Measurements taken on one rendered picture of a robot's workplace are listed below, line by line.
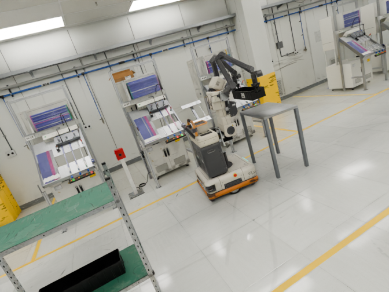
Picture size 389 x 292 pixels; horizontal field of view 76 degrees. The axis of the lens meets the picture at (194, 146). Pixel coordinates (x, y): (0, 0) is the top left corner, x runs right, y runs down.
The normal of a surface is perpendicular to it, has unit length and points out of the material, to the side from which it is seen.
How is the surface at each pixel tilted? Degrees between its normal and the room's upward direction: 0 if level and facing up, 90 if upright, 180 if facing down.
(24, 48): 90
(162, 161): 90
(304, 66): 90
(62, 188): 90
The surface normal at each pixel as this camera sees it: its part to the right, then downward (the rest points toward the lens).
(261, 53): 0.39, 0.15
